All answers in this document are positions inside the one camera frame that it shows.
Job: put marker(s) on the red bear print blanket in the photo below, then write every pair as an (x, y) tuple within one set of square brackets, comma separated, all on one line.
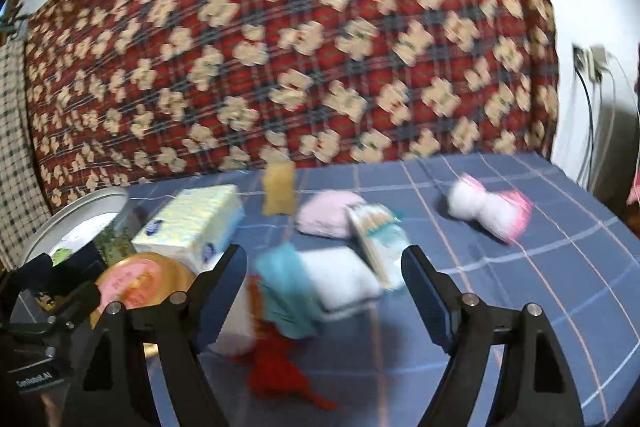
[(300, 57)]

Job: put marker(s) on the pink fluffy puff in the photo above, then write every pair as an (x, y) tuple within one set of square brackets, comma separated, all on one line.
[(327, 214)]

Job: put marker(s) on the green checked cloth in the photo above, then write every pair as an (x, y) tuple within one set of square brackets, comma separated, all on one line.
[(15, 157)]

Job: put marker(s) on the teal cloth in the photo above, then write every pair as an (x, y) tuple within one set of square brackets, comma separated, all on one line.
[(285, 292)]

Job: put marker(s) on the yellow patterned tissue box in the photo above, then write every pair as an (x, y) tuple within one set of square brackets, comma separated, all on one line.
[(190, 222)]

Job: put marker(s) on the white soft pad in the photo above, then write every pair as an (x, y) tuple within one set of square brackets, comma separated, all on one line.
[(235, 332)]

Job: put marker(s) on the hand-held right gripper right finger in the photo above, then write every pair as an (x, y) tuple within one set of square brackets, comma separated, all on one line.
[(431, 304)]

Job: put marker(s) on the pink cloth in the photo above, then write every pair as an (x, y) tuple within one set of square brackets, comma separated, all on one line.
[(635, 187)]

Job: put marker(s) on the open metal can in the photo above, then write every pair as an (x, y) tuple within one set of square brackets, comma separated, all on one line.
[(90, 227)]

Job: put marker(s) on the red cloth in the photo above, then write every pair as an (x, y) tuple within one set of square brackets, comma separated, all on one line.
[(272, 367)]

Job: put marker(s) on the wall power outlet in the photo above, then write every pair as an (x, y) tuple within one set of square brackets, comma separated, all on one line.
[(590, 62)]

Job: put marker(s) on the white pink-edged rolled towel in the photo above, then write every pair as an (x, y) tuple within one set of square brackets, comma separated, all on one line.
[(482, 207)]

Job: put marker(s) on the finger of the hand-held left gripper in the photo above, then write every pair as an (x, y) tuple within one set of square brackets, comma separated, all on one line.
[(75, 304)]

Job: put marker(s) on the yellow sponge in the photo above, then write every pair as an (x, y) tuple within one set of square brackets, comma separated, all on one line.
[(278, 187)]

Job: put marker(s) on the blue plaid bed sheet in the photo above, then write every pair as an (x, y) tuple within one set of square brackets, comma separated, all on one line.
[(550, 257)]

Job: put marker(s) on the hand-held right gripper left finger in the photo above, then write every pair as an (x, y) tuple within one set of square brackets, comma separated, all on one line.
[(220, 302)]

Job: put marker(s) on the cotton swab packet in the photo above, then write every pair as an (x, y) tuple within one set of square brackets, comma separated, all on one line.
[(377, 242)]

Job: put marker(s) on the white folded cloth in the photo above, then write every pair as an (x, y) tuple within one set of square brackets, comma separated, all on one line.
[(345, 282)]

